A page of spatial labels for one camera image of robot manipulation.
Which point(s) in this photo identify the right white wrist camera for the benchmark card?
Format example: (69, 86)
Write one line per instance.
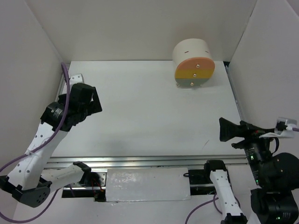
(284, 128)

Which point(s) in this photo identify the round cream drawer organizer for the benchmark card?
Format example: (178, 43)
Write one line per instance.
(193, 62)

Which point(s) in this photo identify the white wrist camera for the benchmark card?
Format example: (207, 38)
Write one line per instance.
(75, 79)
(284, 128)

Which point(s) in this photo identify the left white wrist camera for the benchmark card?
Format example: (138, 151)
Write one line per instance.
(75, 79)

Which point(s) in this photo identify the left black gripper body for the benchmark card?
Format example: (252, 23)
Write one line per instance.
(85, 113)

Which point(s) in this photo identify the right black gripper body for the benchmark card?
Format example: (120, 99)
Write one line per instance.
(256, 147)

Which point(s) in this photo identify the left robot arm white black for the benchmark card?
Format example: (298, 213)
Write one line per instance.
(29, 183)

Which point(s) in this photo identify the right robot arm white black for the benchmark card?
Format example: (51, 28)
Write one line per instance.
(276, 175)

